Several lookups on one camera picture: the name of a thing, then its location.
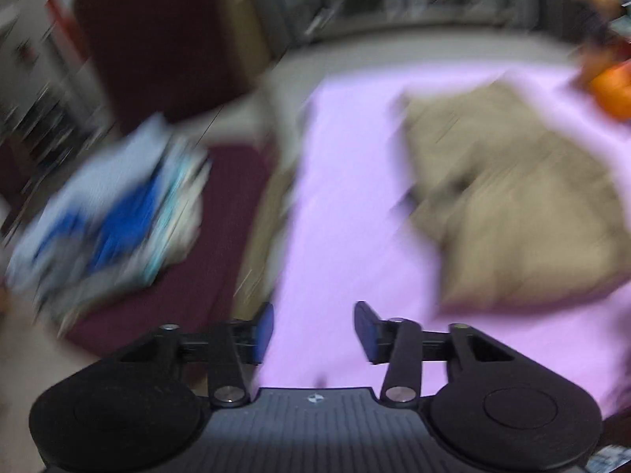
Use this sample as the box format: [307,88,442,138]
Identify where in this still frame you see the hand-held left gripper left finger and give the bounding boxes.
[120,301,276,409]

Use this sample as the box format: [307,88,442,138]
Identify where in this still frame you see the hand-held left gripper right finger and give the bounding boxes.
[353,300,514,409]

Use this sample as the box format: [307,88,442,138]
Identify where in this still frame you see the khaki pants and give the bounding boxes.
[400,81,631,312]

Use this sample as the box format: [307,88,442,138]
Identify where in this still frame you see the stack of folded clothes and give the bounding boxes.
[4,112,214,338]

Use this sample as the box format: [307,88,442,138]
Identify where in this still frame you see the maroon chair seat cushion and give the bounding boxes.
[58,142,279,358]

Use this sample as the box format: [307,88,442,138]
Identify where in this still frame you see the pink blanket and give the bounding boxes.
[266,65,631,422]

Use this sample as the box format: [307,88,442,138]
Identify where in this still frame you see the maroon chair back cushion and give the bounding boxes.
[73,0,264,121]

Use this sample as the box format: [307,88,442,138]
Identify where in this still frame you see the orange red bottle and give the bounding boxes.
[579,42,631,121]

